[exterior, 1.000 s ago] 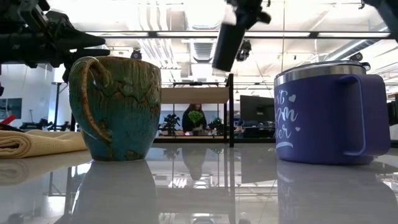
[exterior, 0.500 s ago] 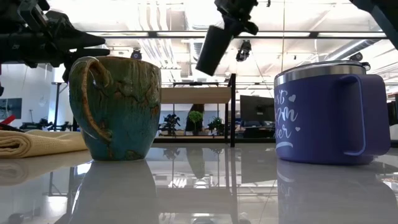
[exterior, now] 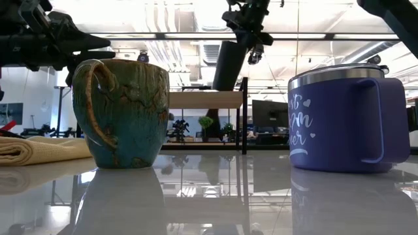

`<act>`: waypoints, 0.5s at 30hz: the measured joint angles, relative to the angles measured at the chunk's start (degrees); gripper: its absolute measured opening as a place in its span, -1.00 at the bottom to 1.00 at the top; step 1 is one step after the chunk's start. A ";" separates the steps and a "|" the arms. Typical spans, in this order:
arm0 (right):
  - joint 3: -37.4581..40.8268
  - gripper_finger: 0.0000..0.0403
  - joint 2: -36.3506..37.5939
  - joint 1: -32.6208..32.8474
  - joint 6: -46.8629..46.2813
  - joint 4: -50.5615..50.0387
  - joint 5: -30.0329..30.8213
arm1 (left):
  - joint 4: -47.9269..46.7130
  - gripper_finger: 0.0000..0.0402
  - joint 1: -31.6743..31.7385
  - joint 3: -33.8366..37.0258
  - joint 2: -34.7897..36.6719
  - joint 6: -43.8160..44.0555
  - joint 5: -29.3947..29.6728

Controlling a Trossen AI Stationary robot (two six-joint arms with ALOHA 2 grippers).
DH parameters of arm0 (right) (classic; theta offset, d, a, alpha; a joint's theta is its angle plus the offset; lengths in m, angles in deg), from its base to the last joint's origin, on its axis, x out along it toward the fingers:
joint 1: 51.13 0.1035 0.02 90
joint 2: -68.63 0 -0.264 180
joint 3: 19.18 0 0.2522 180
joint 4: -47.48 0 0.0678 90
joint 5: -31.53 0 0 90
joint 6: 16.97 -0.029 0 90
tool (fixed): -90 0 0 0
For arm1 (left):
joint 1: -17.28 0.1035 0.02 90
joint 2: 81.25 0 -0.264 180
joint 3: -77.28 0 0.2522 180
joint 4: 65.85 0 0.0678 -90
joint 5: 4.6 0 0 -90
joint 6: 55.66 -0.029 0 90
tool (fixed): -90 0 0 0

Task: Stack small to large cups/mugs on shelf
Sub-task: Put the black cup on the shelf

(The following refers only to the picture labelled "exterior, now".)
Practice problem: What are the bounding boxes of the green brown ceramic mug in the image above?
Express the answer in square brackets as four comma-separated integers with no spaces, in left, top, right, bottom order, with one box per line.
[71,58,171,170]

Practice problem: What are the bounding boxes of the red object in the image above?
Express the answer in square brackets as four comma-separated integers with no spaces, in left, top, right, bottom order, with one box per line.
[0,119,17,133]

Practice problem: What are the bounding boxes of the wooden shelf with black frame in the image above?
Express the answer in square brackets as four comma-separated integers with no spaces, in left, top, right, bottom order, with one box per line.
[161,76,249,155]

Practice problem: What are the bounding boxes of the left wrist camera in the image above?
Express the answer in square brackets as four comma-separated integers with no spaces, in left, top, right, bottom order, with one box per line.
[18,0,54,33]

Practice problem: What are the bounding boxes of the yellow folded cloth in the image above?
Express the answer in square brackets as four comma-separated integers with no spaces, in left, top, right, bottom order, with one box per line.
[0,134,93,167]

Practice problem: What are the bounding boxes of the black computer monitor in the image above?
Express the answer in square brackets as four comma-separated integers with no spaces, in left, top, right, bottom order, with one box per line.
[251,99,290,129]

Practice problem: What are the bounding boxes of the green potted plant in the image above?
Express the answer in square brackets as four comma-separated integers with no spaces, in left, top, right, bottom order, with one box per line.
[221,121,236,142]
[198,116,214,143]

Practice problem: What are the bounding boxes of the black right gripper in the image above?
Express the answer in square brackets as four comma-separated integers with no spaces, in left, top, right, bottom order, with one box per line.
[221,0,275,66]

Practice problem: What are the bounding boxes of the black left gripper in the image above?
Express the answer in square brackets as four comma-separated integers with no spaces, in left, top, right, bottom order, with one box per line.
[0,0,117,87]

